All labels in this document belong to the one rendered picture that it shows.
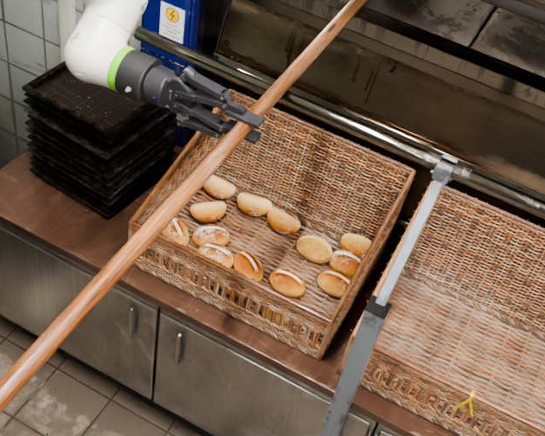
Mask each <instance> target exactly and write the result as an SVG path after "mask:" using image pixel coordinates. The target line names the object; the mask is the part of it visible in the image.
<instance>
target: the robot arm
mask: <svg viewBox="0 0 545 436"><path fill-rule="evenodd" d="M81 1H82V2H83V3H85V5H86V9H85V11H84V13H83V15H82V17H81V18H80V20H79V22H78V24H77V25H76V27H75V29H74V31H73V33H72V34H71V35H70V37H69V38H68V40H67V43H66V45H65V48H64V60H65V62H66V65H67V68H68V70H69V71H70V73H71V74H72V75H73V76H74V77H76V78H77V79H79V80H81V81H84V82H86V83H92V84H96V85H100V86H103V87H107V88H109V89H112V90H113V91H115V92H117V93H120V94H123V95H124V96H126V97H128V98H130V99H133V100H136V101H137V102H139V103H141V104H144V103H146V102H150V103H152V104H153V105H155V106H159V107H165V108H169V109H170V110H171V111H172V112H173V113H176V115H177V118H178V121H177V122H176V124H177V126H181V127H188V128H190V129H193V130H196V131H199V132H202V133H204V134H207V135H209V136H211V137H214V138H219V137H220V136H221V135H222V134H223V133H227V134H228V132H229V131H230V130H231V129H232V128H233V127H234V126H235V125H236V124H237V123H238V122H236V121H234V120H232V119H230V120H229V121H226V120H225V119H222V118H221V117H219V116H217V115H216V114H214V113H212V112H211V111H209V110H208V109H206V108H204V107H203V106H201V103H203V104H206V105H209V106H213V107H217V108H220V109H222V111H223V112H225V115H227V116H229V117H231V118H233V119H236V120H239V121H240V122H242V123H244V124H247V125H250V126H252V127H254V128H256V129H258V128H259V126H260V125H261V124H262V123H263V122H264V120H265V118H263V117H261V116H260V115H257V114H255V113H253V112H249V111H248V110H247V109H246V108H245V107H244V106H242V105H239V104H237V103H235V102H233V101H232V100H231V98H230V94H231V92H230V90H228V89H226V88H225V87H223V86H221V85H219V84H217V83H215V82H213V81H212V80H210V79H208V78H206V77H204V76H202V75H201V74H199V73H197V72H196V70H195V69H194V68H192V67H191V66H187V67H186V68H185V69H184V70H183V71H182V72H181V74H178V73H177V72H175V71H173V70H171V69H168V68H167V67H164V65H163V63H162V62H161V61H160V60H159V59H157V58H155V57H153V56H150V55H148V54H146V53H143V52H141V51H139V50H137V49H135V48H132V47H130V46H128V45H127V43H128V41H129V39H130V37H131V34H132V32H133V30H134V29H135V27H136V25H137V24H138V21H139V19H140V18H141V16H142V15H143V14H144V11H145V9H146V7H147V4H148V0H81ZM192 85H193V86H192ZM199 102H200V103H199ZM185 113H186V114H185ZM261 135H262V133H260V132H258V131H255V130H254V129H252V130H251V132H250V133H249V134H248V135H247V136H246V137H245V138H244V140H246V141H248V142H250V143H252V144H255V143H256V142H257V141H258V140H259V139H260V138H261Z"/></svg>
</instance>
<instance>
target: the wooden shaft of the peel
mask: <svg viewBox="0 0 545 436"><path fill-rule="evenodd" d="M367 1H368V0H350V1H349V2H348V3H347V4H346V5H345V6H344V8H343V9H342V10H341V11H340V12H339V13H338V14H337V15H336V16H335V17H334V19H333V20H332V21H331V22H330V23H329V24H328V25H327V26H326V27H325V28H324V29H323V31H322V32H321V33H320V34H319V35H318V36H317V37H316V38H315V39H314V40H313V41H312V43H311V44H310V45H309V46H308V47H307V48H306V49H305V50H304V51H303V52H302V54H301V55H300V56H299V57H298V58H297V59H296V60H295V61H294V62H293V63H292V64H291V65H290V66H289V67H288V68H287V69H286V70H285V71H284V72H283V73H282V74H281V76H280V77H279V78H278V79H277V80H276V81H275V82H274V83H273V84H272V85H271V86H270V88H269V89H268V90H267V91H266V92H265V93H264V94H263V95H262V96H261V97H260V99H259V100H258V101H257V102H256V103H255V104H254V105H253V106H252V107H251V108H250V109H249V112H253V113H255V114H257V115H260V116H261V117H263V118H264V117H265V115H266V114H267V113H268V112H269V111H270V110H271V109H272V107H273V106H274V105H275V104H276V103H277V102H278V101H279V99H280V98H281V97H282V96H283V95H284V94H285V92H286V91H287V90H288V89H289V88H290V87H291V86H292V84H293V83H294V82H295V81H296V80H297V79H298V78H299V76H300V75H301V74H302V73H303V72H304V71H305V70H306V68H308V67H309V66H310V65H311V64H312V62H314V60H315V59H316V58H317V57H318V56H319V55H320V54H321V52H322V51H323V50H324V49H325V48H326V47H327V46H328V44H329V43H330V42H331V41H332V40H333V39H334V38H335V36H336V35H337V34H338V33H339V32H340V31H341V30H342V28H343V27H344V26H345V25H346V24H347V23H348V22H349V20H350V19H351V18H352V17H353V16H354V15H355V14H356V12H357V11H358V10H359V9H360V8H361V7H362V6H363V5H364V4H365V3H366V2H367ZM253 128H254V127H252V126H250V125H247V124H244V123H242V122H240V121H239V122H238V123H237V124H236V125H235V126H234V127H233V128H232V129H231V130H230V131H229V132H228V134H227V135H226V136H225V137H224V138H223V139H222V140H221V141H220V142H219V143H218V144H217V146H216V147H215V148H214V149H213V150H212V151H211V152H210V153H209V154H208V155H207V156H206V157H205V158H204V159H203V160H202V161H201V162H200V163H199V164H198V165H197V166H196V168H195V169H194V170H193V171H192V172H191V173H190V174H189V175H188V176H187V177H186V178H185V180H184V181H183V182H182V183H181V184H180V185H179V186H178V187H177V188H176V189H175V191H174V192H173V193H172V194H171V195H170V196H169V197H168V198H167V199H166V200H165V201H164V203H163V204H162V205H161V206H160V207H159V208H158V209H157V210H156V211H155V212H154V214H153V215H152V216H151V217H150V218H149V219H148V220H147V221H146V222H145V223H144V225H143V226H142V227H141V228H140V229H139V230H138V231H137V232H136V233H135V234H134V235H133V236H132V237H131V238H130V239H129V240H128V241H127V242H126V243H125V244H124V245H123V246H122V248H121V249H120V250H119V251H118V252H117V253H116V254H115V255H114V256H113V257H112V259H111V260H110V261H109V262H108V263H107V264H106V265H105V266H104V267H103V268H102V269H101V271H100V272H99V273H98V274H97V275H96V276H95V277H94V278H93V279H92V280H91V281H90V283H89V284H88V285H87V286H86V287H85V288H84V289H83V290H82V291H81V292H80V294H79V295H78V296H77V297H76V298H75V299H74V300H73V301H72V302H71V303H70V304H69V306H68V307H67V308H66V309H65V310H64V311H63V312H62V313H61V314H60V315H59V317H58V318H56V320H55V321H54V322H53V323H52V324H51V325H49V327H48V328H47V329H46V330H45V331H44V332H43V333H42V334H41V335H40V336H39V337H38V338H37V340H36V341H35V342H34V343H33V344H32V345H31V346H30V347H29V348H28V349H27V351H26V352H25V353H24V354H23V355H22V356H21V357H20V358H19V359H18V360H17V361H16V363H15V364H14V365H13V366H12V367H11V368H10V369H9V370H8V371H7V372H6V374H5V375H4V376H3V377H2V378H1V379H0V413H1V412H2V411H3V410H4V409H5V408H6V407H7V406H8V405H9V403H10V402H11V401H12V400H13V399H14V398H15V397H16V395H17V394H18V393H19V392H20V391H21V390H22V388H23V387H24V386H25V385H26V384H27V383H28V382H29V380H30V379H31V378H32V377H33V376H34V375H35V374H36V372H37V371H38V370H39V369H40V368H41V367H42V366H43V364H44V363H45V362H46V361H47V360H48V359H49V358H50V357H51V356H52V355H53V354H54V353H55V352H56V351H57V349H58V348H59V347H60V346H61V345H62V344H63V343H64V341H65V340H66V339H67V338H68V337H69V336H70V335H71V333H72V332H73V331H74V330H75V329H76V328H77V327H78V325H79V324H80V323H81V322H82V321H83V320H84V319H85V317H86V316H87V315H88V314H89V313H90V312H91V311H92V309H93V308H94V307H95V306H96V305H97V304H98V303H99V301H100V300H101V299H102V298H103V297H104V296H105V295H106V294H107V293H108V292H109V291H110V290H111V289H112V287H113V286H114V285H115V284H116V283H117V282H118V281H119V279H120V278H121V277H122V276H123V275H124V274H125V273H126V271H127V270H128V269H129V268H130V267H131V266H132V265H133V263H134V262H135V261H136V260H137V259H138V258H139V257H140V255H141V254H142V253H143V252H144V251H145V250H146V249H147V247H148V246H149V245H150V244H151V243H152V242H153V241H154V240H155V239H156V238H157V237H158V236H159V235H160V234H161V232H162V231H163V230H164V229H165V228H166V227H167V226H168V224H169V223H170V222H171V221H172V220H173V219H174V218H175V216H176V215H177V214H178V213H179V212H180V211H181V210H182V208H183V207H184V206H185V205H186V204H187V203H188V202H189V200H190V199H191V198H192V197H193V196H194V195H195V194H196V192H197V191H198V190H199V189H200V188H201V187H202V186H203V184H204V183H205V182H207V180H208V179H209V178H210V177H211V176H212V175H213V174H214V173H215V172H216V170H217V169H218V168H219V167H220V166H221V165H222V164H223V162H224V161H225V160H226V159H227V158H228V157H229V156H230V154H231V153H232V152H233V151H234V150H235V149H236V148H237V146H238V145H239V144H240V143H241V142H242V141H243V140H244V138H245V137H246V136H247V135H248V134H249V133H250V132H251V130H252V129H253Z"/></svg>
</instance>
